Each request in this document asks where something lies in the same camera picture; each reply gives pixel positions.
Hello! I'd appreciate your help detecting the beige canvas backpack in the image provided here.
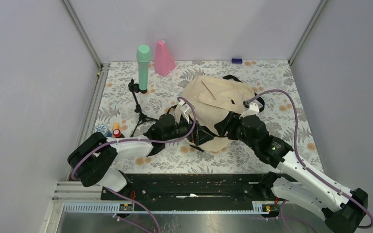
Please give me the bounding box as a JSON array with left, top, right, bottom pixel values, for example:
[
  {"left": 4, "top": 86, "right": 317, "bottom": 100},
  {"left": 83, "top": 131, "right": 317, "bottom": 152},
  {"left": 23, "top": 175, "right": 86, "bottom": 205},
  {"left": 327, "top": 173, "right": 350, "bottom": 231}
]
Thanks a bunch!
[{"left": 182, "top": 75, "right": 256, "bottom": 152}]

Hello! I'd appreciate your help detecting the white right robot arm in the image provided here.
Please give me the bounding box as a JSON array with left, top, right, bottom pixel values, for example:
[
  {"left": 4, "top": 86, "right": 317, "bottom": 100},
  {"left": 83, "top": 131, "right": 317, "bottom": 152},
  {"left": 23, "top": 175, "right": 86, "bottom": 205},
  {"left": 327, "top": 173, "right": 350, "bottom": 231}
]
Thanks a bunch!
[{"left": 215, "top": 112, "right": 368, "bottom": 233}]

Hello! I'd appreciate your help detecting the mint green microphone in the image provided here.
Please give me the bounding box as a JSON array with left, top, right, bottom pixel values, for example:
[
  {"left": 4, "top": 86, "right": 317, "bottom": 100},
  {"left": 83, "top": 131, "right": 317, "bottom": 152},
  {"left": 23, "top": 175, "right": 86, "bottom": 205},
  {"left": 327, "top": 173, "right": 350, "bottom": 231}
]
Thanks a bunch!
[{"left": 136, "top": 44, "right": 151, "bottom": 94}]

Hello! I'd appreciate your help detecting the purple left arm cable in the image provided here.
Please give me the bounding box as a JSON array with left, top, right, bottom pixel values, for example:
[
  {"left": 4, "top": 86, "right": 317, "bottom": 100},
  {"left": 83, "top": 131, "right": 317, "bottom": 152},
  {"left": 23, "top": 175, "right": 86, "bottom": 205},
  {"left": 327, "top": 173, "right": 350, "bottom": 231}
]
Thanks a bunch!
[{"left": 70, "top": 96, "right": 197, "bottom": 233}]

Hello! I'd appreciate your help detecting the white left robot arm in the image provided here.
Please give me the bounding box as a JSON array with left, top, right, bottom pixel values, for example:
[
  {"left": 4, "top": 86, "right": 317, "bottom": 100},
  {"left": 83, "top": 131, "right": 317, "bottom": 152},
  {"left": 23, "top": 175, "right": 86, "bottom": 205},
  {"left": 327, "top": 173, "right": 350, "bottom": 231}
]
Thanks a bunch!
[{"left": 68, "top": 97, "right": 197, "bottom": 200}]

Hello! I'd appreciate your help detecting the small blue block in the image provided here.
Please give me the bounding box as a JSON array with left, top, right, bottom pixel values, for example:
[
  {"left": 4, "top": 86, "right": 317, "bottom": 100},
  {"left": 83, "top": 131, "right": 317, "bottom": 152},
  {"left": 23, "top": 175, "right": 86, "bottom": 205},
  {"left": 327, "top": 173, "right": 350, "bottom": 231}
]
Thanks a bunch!
[{"left": 231, "top": 58, "right": 243, "bottom": 64}]

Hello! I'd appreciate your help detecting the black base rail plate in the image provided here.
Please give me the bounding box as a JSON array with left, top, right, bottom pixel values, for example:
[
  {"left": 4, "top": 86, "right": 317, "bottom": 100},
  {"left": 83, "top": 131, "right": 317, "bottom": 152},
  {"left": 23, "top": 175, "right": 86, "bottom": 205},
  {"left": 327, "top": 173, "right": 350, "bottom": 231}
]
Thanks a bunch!
[{"left": 119, "top": 173, "right": 277, "bottom": 212}]

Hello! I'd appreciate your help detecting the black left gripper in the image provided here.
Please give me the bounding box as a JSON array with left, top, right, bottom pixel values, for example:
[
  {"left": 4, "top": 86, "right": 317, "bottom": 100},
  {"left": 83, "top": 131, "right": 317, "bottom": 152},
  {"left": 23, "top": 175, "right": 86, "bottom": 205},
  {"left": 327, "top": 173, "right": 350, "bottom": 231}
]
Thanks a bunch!
[{"left": 164, "top": 113, "right": 214, "bottom": 146}]

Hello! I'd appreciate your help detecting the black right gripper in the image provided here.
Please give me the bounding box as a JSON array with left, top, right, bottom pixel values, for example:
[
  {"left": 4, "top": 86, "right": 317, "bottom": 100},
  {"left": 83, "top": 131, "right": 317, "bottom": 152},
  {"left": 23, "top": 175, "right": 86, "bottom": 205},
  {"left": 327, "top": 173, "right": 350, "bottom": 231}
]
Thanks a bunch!
[{"left": 214, "top": 111, "right": 258, "bottom": 151}]

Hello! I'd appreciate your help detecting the black mini tripod stand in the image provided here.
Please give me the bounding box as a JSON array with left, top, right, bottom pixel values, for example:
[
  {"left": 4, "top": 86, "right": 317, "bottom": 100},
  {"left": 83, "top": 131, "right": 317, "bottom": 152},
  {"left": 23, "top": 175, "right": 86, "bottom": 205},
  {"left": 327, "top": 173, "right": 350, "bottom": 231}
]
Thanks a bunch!
[{"left": 128, "top": 79, "right": 157, "bottom": 137}]

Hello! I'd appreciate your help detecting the pink plastic cone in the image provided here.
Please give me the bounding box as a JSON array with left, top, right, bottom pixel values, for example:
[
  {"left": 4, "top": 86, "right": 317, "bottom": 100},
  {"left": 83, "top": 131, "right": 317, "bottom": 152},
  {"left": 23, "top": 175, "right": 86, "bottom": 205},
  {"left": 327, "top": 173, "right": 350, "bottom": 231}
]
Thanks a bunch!
[{"left": 154, "top": 40, "right": 176, "bottom": 76}]

